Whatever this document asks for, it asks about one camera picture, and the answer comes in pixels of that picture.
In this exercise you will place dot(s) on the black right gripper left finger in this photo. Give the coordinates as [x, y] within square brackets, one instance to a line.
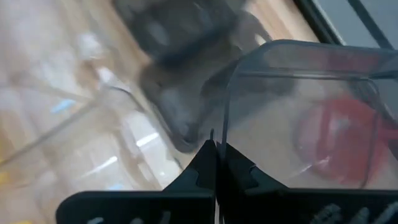
[186, 202]

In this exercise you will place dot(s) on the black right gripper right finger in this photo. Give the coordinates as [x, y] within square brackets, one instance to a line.
[248, 202]

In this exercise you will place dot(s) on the smoky grey plastic basket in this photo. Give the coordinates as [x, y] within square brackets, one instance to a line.
[180, 102]
[273, 124]
[174, 31]

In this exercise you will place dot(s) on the clear plastic basket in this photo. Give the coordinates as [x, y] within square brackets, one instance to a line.
[93, 146]

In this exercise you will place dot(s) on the red round plastic base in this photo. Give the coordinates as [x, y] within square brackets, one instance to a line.
[339, 140]

